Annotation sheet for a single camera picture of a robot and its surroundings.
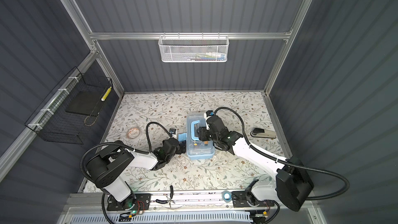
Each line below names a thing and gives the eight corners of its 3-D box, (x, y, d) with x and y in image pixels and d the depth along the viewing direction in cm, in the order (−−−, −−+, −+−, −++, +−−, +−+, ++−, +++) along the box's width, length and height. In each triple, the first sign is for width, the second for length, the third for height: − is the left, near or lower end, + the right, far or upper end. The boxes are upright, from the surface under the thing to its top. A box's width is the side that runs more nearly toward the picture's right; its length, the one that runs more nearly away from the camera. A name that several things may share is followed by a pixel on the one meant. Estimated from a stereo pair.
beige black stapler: (250, 136, 98) (252, 132, 95) (250, 130, 101) (252, 127, 98) (273, 139, 97) (275, 135, 94) (272, 133, 100) (274, 130, 96)
